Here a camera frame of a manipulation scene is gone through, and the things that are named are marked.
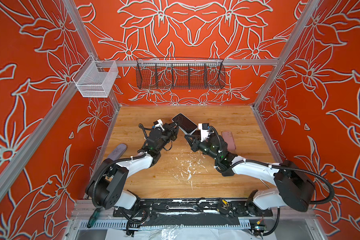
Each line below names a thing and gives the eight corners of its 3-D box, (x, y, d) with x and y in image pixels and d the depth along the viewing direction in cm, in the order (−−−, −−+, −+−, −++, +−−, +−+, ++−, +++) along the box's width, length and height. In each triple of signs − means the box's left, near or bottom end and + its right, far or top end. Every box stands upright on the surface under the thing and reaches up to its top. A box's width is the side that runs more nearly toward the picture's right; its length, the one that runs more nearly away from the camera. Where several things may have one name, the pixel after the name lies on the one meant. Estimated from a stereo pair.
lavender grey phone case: (109, 158, 93) (107, 156, 90) (121, 144, 100) (120, 141, 97) (116, 162, 91) (114, 160, 88) (128, 147, 98) (127, 145, 95)
